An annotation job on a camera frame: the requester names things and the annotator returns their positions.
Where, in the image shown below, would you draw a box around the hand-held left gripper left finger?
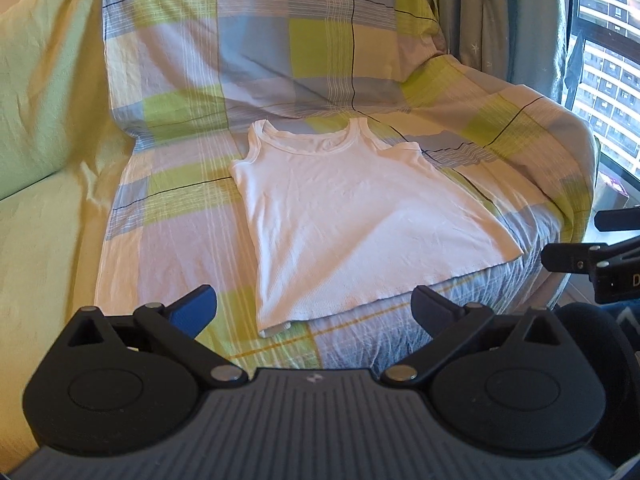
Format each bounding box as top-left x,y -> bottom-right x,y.
62,285 -> 248,388

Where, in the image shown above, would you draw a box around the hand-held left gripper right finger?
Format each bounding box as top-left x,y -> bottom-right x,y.
380,285 -> 566,387

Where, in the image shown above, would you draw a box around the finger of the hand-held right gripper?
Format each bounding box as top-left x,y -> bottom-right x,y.
541,242 -> 593,273
594,207 -> 640,233

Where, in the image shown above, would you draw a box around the white tank top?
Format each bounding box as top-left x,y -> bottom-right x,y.
229,117 -> 525,338

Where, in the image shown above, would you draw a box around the purple printed box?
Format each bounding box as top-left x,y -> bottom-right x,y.
596,170 -> 630,211

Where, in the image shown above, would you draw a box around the window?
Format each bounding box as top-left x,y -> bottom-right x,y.
565,0 -> 640,181

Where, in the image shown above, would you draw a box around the blue star curtain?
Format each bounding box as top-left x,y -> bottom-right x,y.
400,0 -> 573,111

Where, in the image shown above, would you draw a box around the plaid bed sheet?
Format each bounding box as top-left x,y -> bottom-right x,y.
94,0 -> 601,376

